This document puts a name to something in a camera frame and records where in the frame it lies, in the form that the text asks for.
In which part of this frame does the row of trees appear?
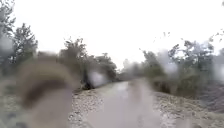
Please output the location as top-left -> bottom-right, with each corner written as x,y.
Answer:
0,0 -> 120,91
119,31 -> 224,98

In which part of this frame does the gravel verge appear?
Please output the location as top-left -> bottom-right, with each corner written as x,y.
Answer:
67,87 -> 105,128
152,91 -> 224,128

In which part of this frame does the grey paved path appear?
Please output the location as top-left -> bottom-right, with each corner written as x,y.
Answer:
83,79 -> 162,128

